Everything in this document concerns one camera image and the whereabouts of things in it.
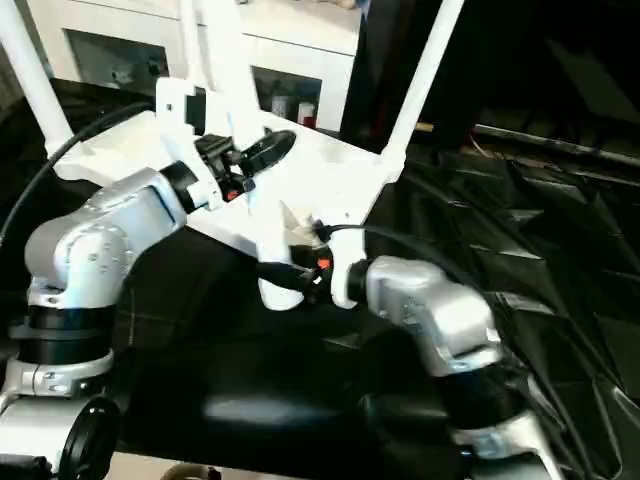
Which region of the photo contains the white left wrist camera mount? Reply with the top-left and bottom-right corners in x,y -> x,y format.
153,76 -> 224,211

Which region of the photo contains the white sideboard with glass doors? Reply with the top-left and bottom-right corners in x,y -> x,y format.
22,0 -> 364,135

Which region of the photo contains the grey metal rod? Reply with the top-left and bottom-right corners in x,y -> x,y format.
472,124 -> 640,169

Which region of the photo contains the white plastic table top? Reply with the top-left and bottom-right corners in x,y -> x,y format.
43,104 -> 405,261

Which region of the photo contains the black backdrop cloth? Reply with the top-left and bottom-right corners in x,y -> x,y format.
342,0 -> 640,151

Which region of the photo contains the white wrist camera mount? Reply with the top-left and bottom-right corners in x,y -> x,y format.
153,76 -> 224,211
279,199 -> 370,310

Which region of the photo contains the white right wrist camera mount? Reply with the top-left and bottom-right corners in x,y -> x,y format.
279,199 -> 370,310

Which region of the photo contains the black work mat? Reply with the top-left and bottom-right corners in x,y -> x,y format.
0,77 -> 640,480

